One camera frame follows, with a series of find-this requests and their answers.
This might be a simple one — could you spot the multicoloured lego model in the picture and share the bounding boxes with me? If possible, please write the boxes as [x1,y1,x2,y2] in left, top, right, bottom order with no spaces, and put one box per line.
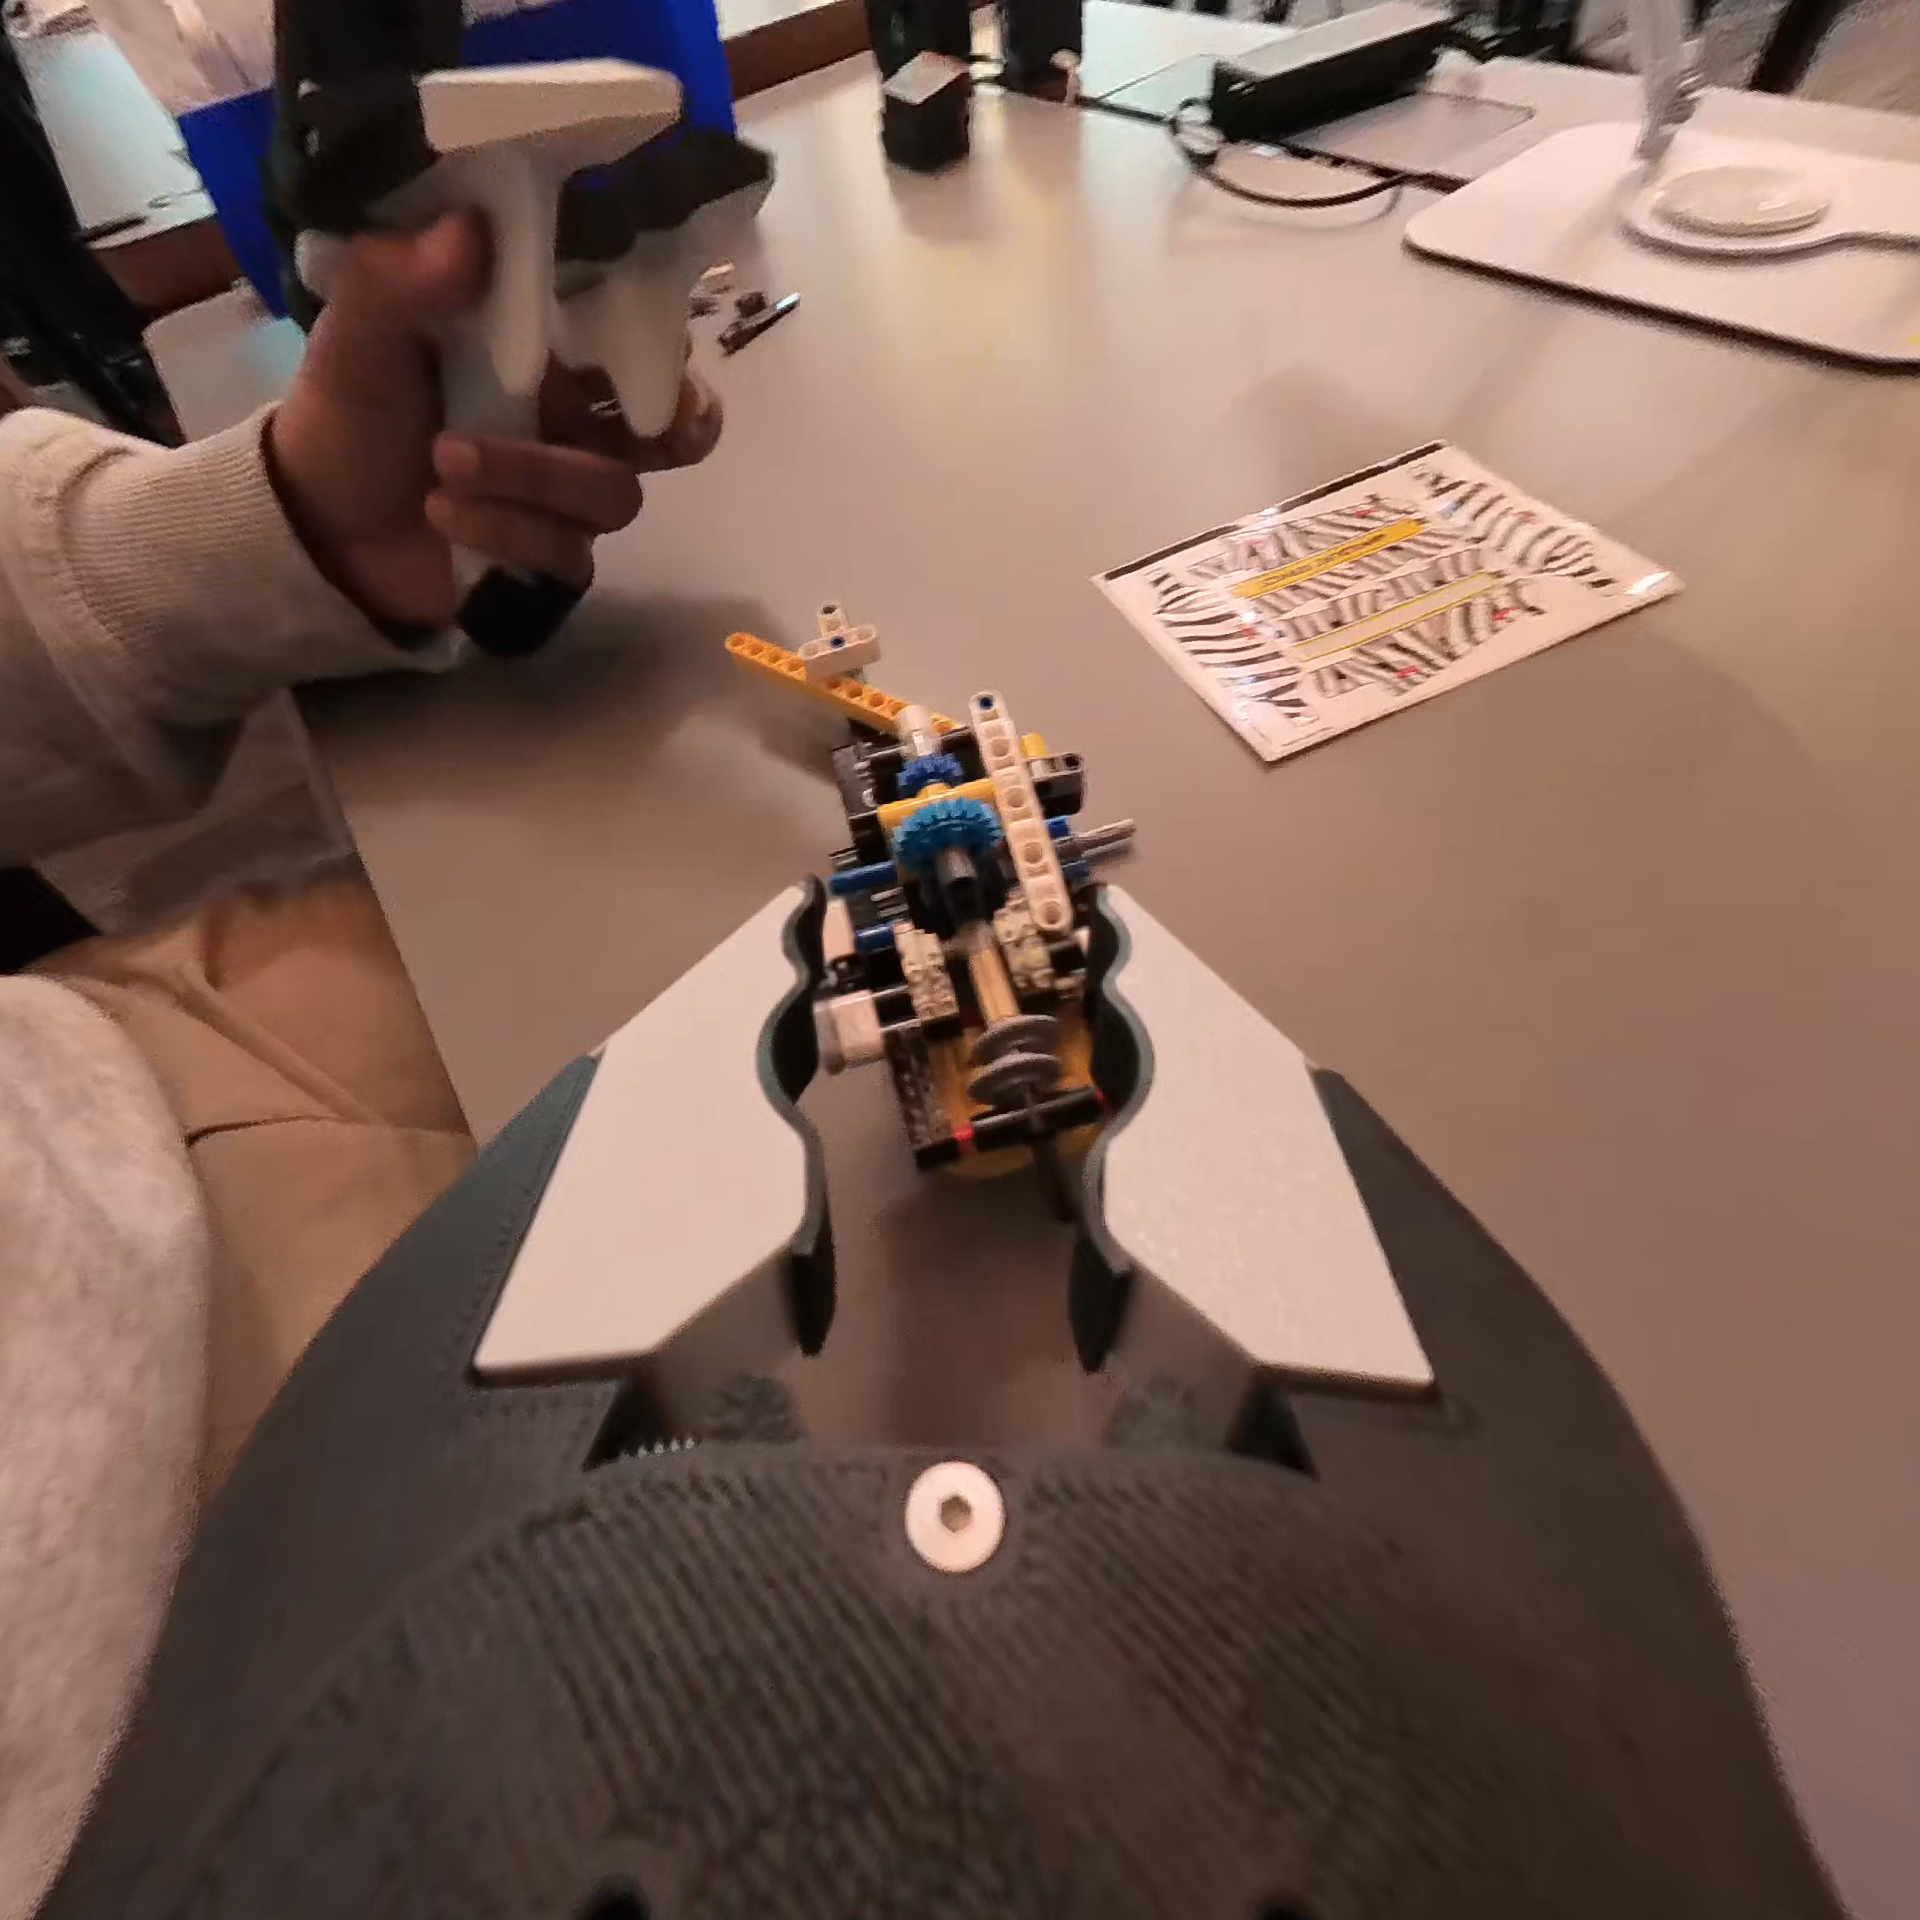
[724,599,1136,1187]

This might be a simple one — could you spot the person's left hand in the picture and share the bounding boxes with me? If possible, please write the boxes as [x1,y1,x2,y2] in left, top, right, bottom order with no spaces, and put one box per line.
[262,208,729,629]

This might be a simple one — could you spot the small black box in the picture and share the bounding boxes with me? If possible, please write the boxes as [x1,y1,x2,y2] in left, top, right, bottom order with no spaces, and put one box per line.
[880,49,980,171]

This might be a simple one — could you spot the zebra striped sticker sheet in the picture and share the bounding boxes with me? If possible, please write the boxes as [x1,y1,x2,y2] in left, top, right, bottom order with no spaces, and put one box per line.
[1093,439,1681,764]

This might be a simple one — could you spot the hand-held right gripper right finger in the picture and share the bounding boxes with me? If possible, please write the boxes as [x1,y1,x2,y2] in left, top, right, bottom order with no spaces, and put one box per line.
[1069,884,1438,1444]

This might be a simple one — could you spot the black power adapter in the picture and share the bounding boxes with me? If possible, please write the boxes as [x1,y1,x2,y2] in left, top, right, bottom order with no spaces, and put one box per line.
[1207,4,1454,140]

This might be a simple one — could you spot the person's left forearm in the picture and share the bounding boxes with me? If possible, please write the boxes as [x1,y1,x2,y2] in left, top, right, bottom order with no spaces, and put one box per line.
[0,403,459,916]

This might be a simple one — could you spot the person's legs in beige pants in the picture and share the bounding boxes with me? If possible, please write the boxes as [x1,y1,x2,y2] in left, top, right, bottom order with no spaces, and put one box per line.
[0,879,480,1503]

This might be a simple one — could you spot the black cable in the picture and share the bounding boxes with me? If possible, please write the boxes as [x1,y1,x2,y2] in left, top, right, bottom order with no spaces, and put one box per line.
[1167,93,1448,208]

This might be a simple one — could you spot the person's grey sweater torso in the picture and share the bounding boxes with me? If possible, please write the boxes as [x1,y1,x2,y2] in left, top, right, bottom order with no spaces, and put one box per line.
[0,971,215,1920]

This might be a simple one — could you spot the white book stand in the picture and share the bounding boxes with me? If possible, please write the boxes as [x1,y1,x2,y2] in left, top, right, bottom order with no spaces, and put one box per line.
[1400,0,1920,372]

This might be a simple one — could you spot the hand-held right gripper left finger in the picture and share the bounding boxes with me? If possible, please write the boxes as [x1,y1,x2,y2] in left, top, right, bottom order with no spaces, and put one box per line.
[470,879,837,1432]

